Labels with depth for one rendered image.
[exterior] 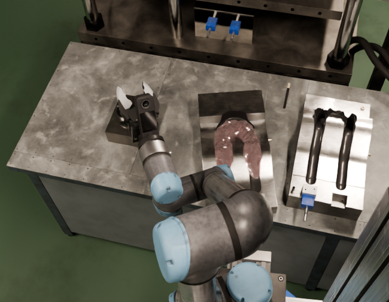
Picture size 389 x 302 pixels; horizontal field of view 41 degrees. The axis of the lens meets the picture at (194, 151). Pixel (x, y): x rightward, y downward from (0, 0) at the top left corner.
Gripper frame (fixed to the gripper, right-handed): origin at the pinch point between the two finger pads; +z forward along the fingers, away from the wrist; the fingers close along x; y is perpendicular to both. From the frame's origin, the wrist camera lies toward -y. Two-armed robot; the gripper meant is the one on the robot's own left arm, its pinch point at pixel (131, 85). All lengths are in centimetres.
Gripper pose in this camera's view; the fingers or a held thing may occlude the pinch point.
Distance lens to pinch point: 143.7
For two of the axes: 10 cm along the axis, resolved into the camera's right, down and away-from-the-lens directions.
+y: -0.9, 5.8, 8.1
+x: 9.4, -2.2, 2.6
